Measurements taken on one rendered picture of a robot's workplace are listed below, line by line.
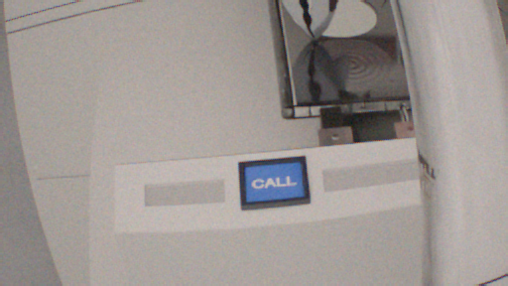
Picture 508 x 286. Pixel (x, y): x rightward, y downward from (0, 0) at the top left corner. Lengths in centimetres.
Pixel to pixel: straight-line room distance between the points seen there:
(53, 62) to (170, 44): 25
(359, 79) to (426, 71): 61
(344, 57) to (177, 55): 25
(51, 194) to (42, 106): 18
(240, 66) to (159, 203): 41
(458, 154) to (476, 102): 3
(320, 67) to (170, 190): 29
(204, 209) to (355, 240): 13
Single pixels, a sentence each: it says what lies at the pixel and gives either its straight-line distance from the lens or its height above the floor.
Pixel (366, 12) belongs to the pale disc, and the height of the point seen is 90.
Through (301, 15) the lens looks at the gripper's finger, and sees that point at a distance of 130.
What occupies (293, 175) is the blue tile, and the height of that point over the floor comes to 96.
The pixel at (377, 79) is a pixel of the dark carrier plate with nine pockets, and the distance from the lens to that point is 127.
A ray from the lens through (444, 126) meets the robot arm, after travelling 66.
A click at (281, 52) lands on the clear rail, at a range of 131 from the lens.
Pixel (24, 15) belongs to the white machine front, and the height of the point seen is 85.
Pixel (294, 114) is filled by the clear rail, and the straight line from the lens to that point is 122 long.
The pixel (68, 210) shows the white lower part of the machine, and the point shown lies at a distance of 185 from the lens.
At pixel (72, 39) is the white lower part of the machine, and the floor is 78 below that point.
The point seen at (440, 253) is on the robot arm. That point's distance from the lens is 67.
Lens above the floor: 163
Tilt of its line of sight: 38 degrees down
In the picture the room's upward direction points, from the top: 6 degrees counter-clockwise
